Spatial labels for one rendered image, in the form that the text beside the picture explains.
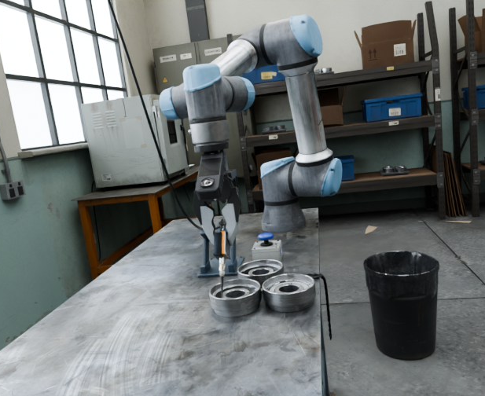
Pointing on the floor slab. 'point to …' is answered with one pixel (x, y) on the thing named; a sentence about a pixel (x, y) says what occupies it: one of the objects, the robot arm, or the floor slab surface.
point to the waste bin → (403, 302)
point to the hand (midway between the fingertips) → (222, 240)
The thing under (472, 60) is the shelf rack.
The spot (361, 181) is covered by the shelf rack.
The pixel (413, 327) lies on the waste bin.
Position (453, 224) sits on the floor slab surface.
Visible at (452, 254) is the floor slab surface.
